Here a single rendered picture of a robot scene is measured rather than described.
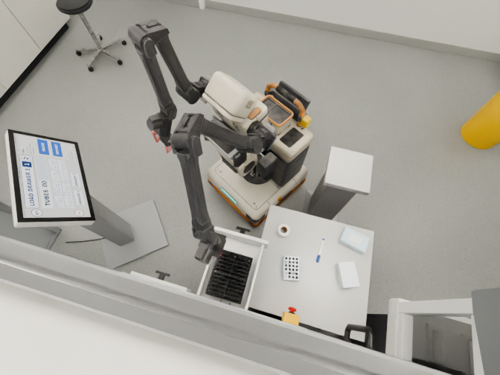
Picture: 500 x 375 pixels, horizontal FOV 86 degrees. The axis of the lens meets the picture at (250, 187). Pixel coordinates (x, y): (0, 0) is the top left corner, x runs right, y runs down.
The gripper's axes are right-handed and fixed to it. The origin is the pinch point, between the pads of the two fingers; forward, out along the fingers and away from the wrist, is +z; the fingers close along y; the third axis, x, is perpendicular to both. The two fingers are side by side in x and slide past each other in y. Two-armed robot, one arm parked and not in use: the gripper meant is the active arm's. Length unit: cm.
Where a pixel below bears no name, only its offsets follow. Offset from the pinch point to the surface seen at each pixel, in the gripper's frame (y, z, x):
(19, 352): -30, -99, -6
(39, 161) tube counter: 12, -18, 96
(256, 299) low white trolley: -15.8, 22.5, -23.1
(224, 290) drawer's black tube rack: -16.9, 7.8, -7.7
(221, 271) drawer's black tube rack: -9.3, 7.8, -3.5
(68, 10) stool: 177, 30, 224
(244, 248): 6.0, 14.8, -10.0
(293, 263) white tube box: 7.0, 19.9, -37.1
